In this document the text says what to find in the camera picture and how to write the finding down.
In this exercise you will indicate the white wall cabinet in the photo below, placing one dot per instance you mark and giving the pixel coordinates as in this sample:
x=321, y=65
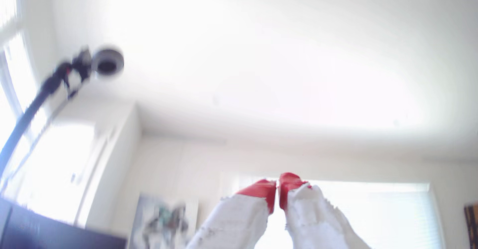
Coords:
x=93, y=167

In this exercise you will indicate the brown wall item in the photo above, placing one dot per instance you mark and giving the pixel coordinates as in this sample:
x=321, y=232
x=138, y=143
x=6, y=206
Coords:
x=472, y=224

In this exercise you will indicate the dark furniture panel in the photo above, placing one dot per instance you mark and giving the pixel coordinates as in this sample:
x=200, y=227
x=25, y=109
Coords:
x=41, y=230

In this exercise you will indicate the wall poster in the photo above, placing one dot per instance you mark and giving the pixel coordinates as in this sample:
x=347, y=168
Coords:
x=164, y=221

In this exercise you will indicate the round overhead webcam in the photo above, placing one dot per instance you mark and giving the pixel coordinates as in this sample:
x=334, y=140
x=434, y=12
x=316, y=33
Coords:
x=107, y=61

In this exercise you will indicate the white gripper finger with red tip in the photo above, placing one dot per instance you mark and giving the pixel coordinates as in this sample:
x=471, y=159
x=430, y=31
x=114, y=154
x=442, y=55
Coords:
x=313, y=219
x=235, y=219

